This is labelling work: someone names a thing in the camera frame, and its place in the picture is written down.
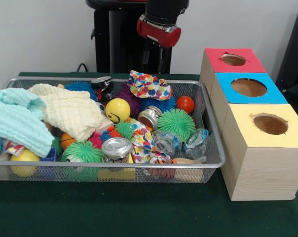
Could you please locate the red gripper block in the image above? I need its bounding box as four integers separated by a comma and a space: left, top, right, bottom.
136, 15, 181, 75

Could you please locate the polka dot colourful cloth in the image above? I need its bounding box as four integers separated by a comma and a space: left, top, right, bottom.
128, 70, 172, 101

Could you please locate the cream yellow cloth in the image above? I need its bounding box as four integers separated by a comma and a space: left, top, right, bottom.
29, 83, 105, 143

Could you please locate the mint green cloth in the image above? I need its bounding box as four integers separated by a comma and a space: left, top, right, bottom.
0, 88, 54, 158

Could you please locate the clear shallow mesh bin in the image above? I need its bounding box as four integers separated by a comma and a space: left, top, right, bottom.
0, 77, 226, 184

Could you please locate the wooden box with three holes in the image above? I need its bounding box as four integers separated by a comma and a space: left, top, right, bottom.
199, 48, 298, 202

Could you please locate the purple spiky ball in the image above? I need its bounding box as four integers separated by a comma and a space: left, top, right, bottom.
113, 83, 141, 117

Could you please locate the red ball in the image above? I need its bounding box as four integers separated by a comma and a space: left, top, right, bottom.
176, 96, 195, 114

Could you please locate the silver can with dark rim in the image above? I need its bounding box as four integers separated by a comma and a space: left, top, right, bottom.
137, 106, 163, 131

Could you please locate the yellow smiley ball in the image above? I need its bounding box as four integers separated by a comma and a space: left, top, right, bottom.
105, 98, 131, 123

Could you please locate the large green spiky ball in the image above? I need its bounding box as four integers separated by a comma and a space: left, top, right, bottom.
157, 109, 196, 143

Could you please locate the crushed silver can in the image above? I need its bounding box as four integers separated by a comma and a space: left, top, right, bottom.
101, 137, 133, 163

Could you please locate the small green spiky ball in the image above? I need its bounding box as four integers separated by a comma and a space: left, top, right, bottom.
62, 141, 104, 164

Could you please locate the black chair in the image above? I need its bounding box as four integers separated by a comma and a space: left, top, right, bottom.
277, 5, 298, 97

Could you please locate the plain yellow ball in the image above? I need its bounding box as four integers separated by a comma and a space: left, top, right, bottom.
10, 148, 41, 177

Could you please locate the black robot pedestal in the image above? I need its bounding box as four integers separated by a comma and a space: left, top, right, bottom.
86, 0, 190, 75

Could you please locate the black cable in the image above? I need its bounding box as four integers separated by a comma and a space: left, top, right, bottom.
77, 63, 90, 74

